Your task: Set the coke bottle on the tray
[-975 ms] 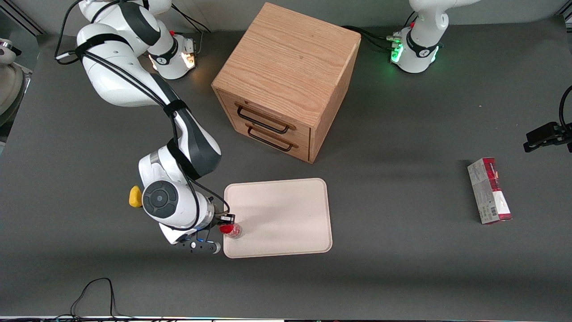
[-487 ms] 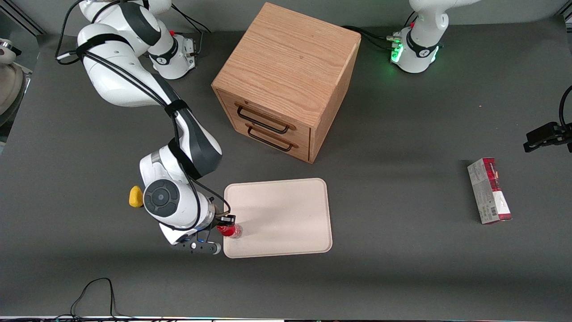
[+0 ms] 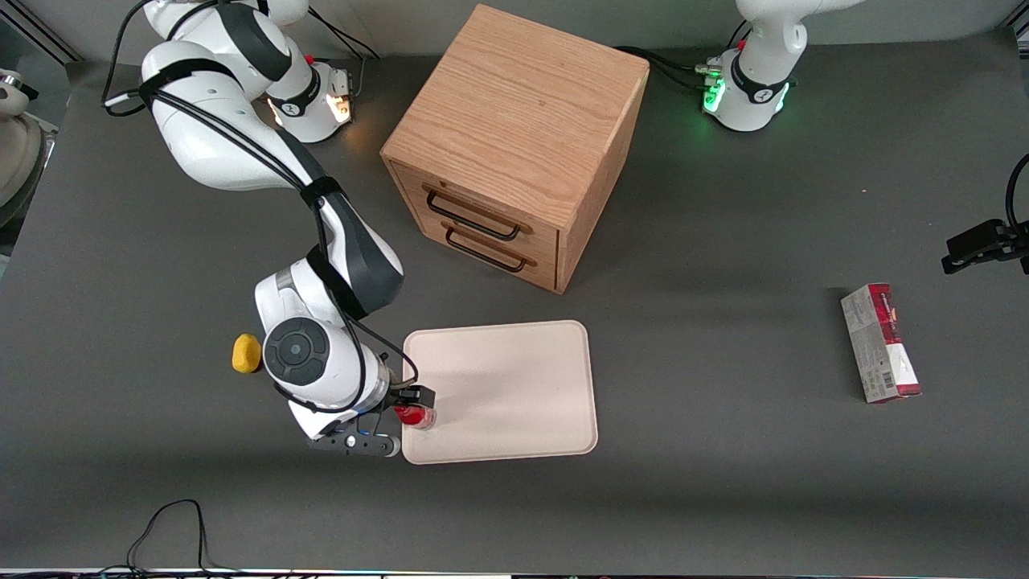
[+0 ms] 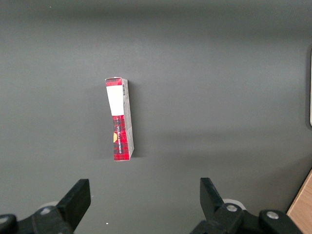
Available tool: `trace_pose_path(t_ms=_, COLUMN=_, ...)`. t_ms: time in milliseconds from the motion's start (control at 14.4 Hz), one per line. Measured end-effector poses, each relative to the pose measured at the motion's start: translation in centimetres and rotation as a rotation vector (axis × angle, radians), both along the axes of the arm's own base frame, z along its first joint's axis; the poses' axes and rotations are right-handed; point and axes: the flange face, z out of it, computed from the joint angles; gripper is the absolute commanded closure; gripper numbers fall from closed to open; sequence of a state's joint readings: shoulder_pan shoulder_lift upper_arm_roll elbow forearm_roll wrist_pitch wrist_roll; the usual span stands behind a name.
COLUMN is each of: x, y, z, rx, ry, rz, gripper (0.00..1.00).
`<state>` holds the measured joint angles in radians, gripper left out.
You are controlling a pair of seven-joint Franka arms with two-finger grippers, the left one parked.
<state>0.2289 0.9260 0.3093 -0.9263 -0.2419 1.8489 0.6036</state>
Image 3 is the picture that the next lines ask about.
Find wooden drawer with short handle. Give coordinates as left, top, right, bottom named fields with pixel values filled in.
left=418, top=214, right=560, bottom=292

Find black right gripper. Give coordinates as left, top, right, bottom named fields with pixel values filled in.
left=354, top=386, right=437, bottom=439

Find grey and red carton box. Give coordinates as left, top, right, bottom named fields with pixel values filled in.
left=840, top=282, right=923, bottom=404

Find red coke bottle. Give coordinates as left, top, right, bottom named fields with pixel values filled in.
left=393, top=404, right=437, bottom=432

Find black left arm base cables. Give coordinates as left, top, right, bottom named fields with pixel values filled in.
left=614, top=45, right=724, bottom=91

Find beige round background object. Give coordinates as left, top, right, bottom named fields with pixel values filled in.
left=0, top=70, right=47, bottom=228

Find wooden drawer cabinet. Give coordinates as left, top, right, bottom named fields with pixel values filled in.
left=379, top=3, right=651, bottom=295

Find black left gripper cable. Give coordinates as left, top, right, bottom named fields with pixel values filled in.
left=1006, top=152, right=1029, bottom=236

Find black arm base cables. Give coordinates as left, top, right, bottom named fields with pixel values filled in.
left=614, top=45, right=724, bottom=91
left=304, top=8, right=381, bottom=99

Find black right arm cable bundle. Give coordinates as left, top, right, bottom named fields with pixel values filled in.
left=102, top=0, right=420, bottom=413

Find aluminium frame rail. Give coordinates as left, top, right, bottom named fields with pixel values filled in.
left=0, top=14, right=84, bottom=64

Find wooden drawer with long handle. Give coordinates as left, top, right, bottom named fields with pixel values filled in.
left=397, top=164, right=561, bottom=265

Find black right arm base cables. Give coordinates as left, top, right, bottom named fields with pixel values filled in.
left=304, top=8, right=381, bottom=99

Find long black drawer handle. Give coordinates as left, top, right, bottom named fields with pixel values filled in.
left=423, top=185, right=534, bottom=242

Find black looped cable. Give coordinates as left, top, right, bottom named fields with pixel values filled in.
left=95, top=499, right=246, bottom=577

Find short black drawer handle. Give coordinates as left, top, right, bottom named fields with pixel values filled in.
left=441, top=223, right=538, bottom=273

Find beige rectangular tray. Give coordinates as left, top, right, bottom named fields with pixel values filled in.
left=400, top=319, right=600, bottom=466

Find yellow lemon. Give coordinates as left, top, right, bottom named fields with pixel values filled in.
left=232, top=333, right=264, bottom=374

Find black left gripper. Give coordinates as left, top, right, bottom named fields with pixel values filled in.
left=941, top=219, right=1029, bottom=276

